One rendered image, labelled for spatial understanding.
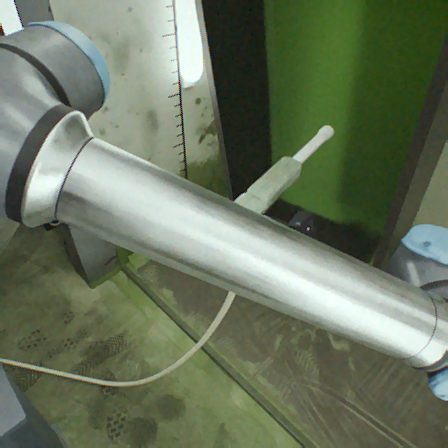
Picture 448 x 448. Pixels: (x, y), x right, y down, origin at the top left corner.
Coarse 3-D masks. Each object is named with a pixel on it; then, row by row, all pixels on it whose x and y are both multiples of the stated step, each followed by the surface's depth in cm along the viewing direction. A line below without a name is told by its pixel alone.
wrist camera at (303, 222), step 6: (300, 216) 59; (306, 216) 59; (312, 216) 60; (294, 222) 58; (300, 222) 58; (306, 222) 58; (312, 222) 60; (294, 228) 58; (300, 228) 58; (306, 228) 58; (312, 228) 59; (306, 234) 59; (312, 234) 60; (318, 234) 62; (318, 240) 62
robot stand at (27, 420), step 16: (0, 368) 81; (0, 384) 79; (0, 400) 76; (16, 400) 76; (0, 416) 73; (16, 416) 73; (32, 416) 95; (0, 432) 71; (16, 432) 77; (32, 432) 83; (48, 432) 107
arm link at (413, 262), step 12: (420, 228) 50; (432, 228) 51; (444, 228) 51; (408, 240) 50; (420, 240) 48; (432, 240) 48; (444, 240) 49; (396, 252) 53; (408, 252) 50; (420, 252) 48; (432, 252) 47; (444, 252) 46; (396, 264) 52; (408, 264) 50; (420, 264) 48; (432, 264) 47; (444, 264) 46; (396, 276) 52; (408, 276) 49; (420, 276) 47; (432, 276) 46; (444, 276) 45
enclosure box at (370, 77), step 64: (256, 0) 103; (320, 0) 101; (384, 0) 91; (256, 64) 116; (320, 64) 114; (384, 64) 101; (256, 128) 132; (320, 128) 131; (384, 128) 114; (320, 192) 154; (384, 192) 131; (384, 256) 103
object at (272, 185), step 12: (324, 132) 85; (312, 144) 81; (288, 156) 76; (300, 156) 78; (276, 168) 73; (288, 168) 73; (300, 168) 75; (264, 180) 70; (276, 180) 70; (288, 180) 72; (252, 192) 68; (264, 192) 68; (276, 192) 70; (240, 204) 65; (252, 204) 65; (264, 204) 68
